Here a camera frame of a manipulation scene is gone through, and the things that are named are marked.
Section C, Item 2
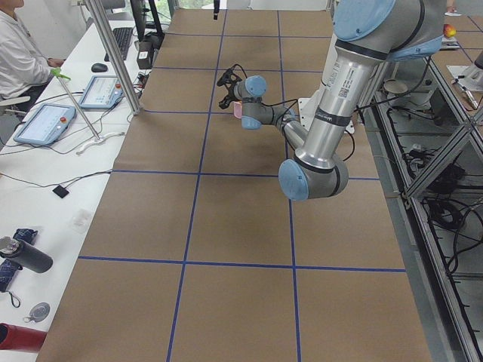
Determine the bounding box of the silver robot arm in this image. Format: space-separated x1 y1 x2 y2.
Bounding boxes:
217 1 446 201

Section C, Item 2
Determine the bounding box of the pink mesh pen holder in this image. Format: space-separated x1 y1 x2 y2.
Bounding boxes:
233 101 243 119

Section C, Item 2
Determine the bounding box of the black monitor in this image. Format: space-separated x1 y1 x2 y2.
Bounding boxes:
129 0 165 44

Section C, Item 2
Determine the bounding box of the black cardboard box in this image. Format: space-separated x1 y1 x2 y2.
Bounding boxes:
137 41 154 69

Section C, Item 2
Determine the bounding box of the black keyboard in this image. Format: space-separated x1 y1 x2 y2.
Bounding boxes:
112 27 134 60

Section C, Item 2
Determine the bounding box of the far teach pendant tablet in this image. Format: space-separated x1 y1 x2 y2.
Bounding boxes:
79 75 124 110

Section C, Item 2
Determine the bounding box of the teach pendant tablet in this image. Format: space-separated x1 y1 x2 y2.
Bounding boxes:
14 103 76 146
79 75 124 110

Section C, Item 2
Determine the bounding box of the black computer mouse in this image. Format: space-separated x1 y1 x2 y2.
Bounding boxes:
91 63 109 73

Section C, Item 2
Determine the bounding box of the metal reacher grabber stick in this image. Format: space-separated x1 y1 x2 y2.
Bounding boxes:
51 67 126 156

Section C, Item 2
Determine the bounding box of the near teach pendant tablet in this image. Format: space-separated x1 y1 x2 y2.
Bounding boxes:
14 103 76 146

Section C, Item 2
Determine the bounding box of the clear plastic bag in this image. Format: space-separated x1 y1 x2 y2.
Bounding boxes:
69 209 93 234

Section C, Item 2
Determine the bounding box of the small black square device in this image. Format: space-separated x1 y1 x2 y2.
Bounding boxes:
52 185 69 198

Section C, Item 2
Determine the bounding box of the seated person white shirt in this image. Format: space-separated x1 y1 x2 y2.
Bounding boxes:
1 0 64 112

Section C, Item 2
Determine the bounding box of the black water bottle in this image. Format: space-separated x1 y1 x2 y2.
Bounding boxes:
1 237 53 274

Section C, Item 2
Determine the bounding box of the blue folded umbrella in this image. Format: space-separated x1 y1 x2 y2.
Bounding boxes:
0 227 39 293

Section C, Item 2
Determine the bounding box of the red bottle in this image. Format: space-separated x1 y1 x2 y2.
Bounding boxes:
1 323 47 353

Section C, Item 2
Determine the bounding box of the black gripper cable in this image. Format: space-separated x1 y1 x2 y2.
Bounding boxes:
229 63 303 121

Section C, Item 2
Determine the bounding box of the aluminium frame post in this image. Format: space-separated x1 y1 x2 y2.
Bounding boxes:
84 0 141 115

